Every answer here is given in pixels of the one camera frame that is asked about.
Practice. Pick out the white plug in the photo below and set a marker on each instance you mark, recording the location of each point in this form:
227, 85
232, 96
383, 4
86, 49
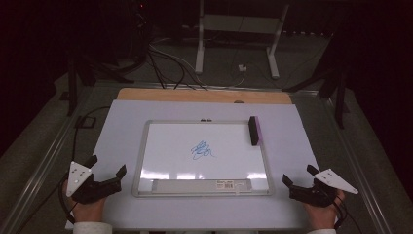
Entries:
242, 68

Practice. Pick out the person's left hand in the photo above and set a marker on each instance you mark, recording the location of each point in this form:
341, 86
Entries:
87, 212

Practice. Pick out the metal floor rail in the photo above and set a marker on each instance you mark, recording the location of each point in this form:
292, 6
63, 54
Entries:
35, 172
259, 88
363, 182

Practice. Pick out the large white table sheet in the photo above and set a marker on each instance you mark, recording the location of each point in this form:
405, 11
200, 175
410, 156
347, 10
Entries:
120, 130

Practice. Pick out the person's right hand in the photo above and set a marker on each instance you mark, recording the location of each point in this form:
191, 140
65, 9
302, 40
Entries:
322, 217

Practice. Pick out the white metal stand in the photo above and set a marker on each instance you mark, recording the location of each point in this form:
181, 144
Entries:
238, 24

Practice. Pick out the small silver-framed whiteboard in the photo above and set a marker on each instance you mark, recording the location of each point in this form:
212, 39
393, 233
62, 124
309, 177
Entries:
203, 169

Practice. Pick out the dark computer tower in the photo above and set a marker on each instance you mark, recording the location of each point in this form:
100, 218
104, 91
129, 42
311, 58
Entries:
139, 32

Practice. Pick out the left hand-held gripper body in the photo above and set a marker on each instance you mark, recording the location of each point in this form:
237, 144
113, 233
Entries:
94, 190

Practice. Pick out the black and purple whiteboard eraser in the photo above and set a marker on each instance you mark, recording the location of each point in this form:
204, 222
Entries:
254, 130

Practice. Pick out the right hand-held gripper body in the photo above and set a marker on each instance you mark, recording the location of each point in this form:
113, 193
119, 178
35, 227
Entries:
313, 195

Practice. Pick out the black tripod stand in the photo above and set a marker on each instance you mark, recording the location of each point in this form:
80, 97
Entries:
340, 100
72, 91

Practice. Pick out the black square floor plate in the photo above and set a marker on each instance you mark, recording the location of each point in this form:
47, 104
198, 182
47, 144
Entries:
85, 122

